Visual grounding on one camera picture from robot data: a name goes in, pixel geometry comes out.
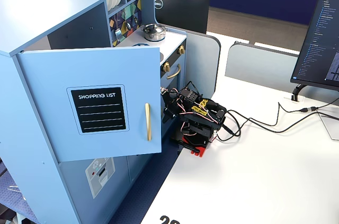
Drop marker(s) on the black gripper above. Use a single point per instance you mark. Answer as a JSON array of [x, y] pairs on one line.
[[168, 109]]

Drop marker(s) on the lit computer monitor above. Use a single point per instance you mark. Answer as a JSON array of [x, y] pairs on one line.
[[320, 44]]

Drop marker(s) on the steel toy pot with lid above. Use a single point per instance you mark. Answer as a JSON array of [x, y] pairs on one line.
[[153, 32]]

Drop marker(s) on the blue toy kitchen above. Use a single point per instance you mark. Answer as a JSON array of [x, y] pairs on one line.
[[39, 9]]

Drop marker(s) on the grey flat pad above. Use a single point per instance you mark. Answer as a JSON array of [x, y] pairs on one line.
[[331, 126]]

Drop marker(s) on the red table clamp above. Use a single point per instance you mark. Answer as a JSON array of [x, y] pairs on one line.
[[199, 152]]

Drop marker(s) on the gold stove knob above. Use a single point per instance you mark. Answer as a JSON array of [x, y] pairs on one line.
[[166, 67], [181, 49]]

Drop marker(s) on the silver toy ladle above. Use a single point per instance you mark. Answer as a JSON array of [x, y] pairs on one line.
[[128, 25]]

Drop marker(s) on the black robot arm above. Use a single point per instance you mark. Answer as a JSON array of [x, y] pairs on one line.
[[201, 126]]

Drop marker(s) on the black monitor stand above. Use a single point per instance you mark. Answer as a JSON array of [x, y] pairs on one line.
[[298, 92]]

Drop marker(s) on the black Dell monitor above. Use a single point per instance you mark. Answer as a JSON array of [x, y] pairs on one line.
[[182, 12]]

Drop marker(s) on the grey curved desk divider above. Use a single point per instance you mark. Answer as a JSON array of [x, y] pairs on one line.
[[204, 59]]

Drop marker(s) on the grey rectangular desk divider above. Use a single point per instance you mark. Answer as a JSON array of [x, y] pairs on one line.
[[259, 67]]

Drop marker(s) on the blue shopping list cabinet door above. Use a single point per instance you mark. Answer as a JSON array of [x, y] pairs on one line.
[[47, 102]]

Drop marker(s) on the silver toy grater utensil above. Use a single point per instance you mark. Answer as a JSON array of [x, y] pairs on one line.
[[118, 35]]

